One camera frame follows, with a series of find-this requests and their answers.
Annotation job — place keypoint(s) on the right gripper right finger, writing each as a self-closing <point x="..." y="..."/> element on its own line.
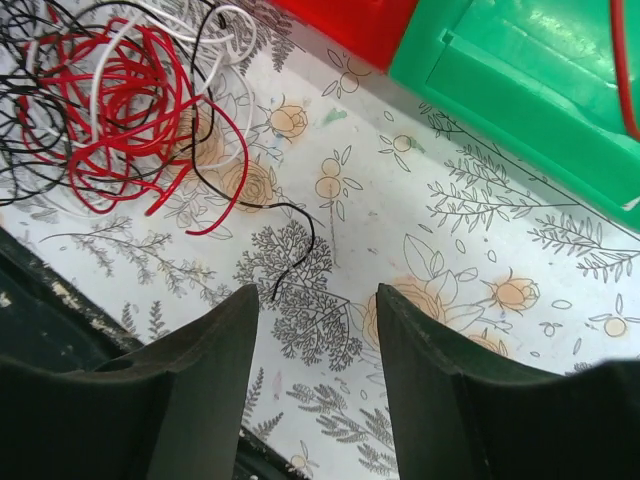
<point x="461" y="411"/>

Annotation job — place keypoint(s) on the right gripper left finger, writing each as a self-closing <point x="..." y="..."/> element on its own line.
<point x="170" y="410"/>

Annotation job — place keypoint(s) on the floral table mat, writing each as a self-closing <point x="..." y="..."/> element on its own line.
<point x="394" y="191"/>

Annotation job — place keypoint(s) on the right green bin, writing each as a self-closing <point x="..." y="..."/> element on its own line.
<point x="555" y="82"/>

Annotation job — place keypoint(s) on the red bin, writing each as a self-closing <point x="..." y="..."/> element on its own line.
<point x="370" y="29"/>

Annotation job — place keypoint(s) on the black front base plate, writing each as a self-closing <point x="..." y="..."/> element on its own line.
<point x="46" y="324"/>

